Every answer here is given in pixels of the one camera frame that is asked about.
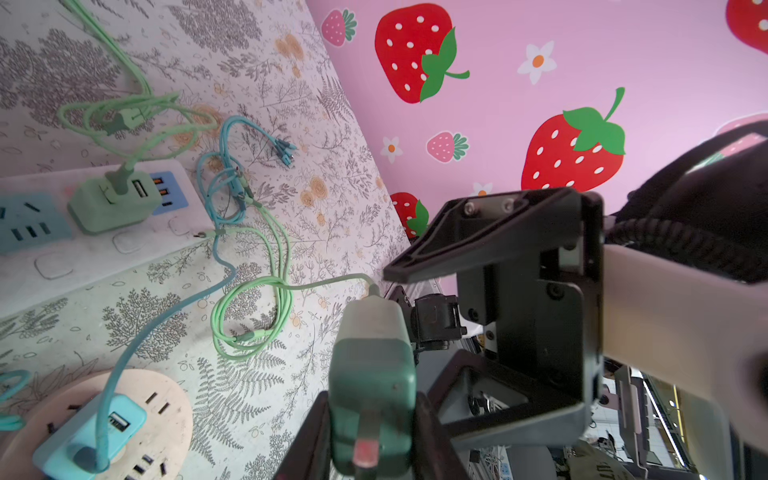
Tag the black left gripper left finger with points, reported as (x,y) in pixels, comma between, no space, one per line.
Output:
(309,456)

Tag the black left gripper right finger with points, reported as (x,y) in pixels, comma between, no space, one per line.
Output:
(434,457)

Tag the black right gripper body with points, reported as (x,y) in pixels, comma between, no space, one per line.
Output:
(529,267)

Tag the green charger plug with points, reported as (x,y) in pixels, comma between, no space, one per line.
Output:
(372,386)
(97,207)

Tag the blue charger plug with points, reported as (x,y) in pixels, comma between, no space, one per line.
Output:
(70,452)

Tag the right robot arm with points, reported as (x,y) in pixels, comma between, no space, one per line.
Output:
(703,211)

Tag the round pink power socket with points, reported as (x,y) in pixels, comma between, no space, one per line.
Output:
(149,429)

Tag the white multicolour power strip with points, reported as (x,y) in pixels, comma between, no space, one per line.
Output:
(45,254)

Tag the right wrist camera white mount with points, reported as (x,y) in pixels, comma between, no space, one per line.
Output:
(703,333)

